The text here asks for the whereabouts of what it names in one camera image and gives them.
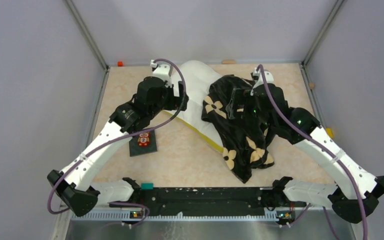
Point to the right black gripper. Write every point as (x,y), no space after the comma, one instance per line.
(241,96)

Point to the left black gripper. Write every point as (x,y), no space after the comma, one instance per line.
(177,102)

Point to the white pillow yellow edge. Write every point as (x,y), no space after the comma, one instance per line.
(199,76)

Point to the black floral pillowcase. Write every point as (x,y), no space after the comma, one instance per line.
(244,140)

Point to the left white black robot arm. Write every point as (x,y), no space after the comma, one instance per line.
(159,98)

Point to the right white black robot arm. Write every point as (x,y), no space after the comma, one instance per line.
(354,193)

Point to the wooden block back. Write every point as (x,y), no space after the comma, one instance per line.
(228,62)

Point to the dark card with owl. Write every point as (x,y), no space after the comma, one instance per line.
(144,143)

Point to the yellow block right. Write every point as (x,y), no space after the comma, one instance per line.
(330,132)

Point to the teal block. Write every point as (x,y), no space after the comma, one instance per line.
(147,186)

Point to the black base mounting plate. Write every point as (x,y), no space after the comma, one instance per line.
(212,201)

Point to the white slotted cable duct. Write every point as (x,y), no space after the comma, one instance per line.
(128,216)

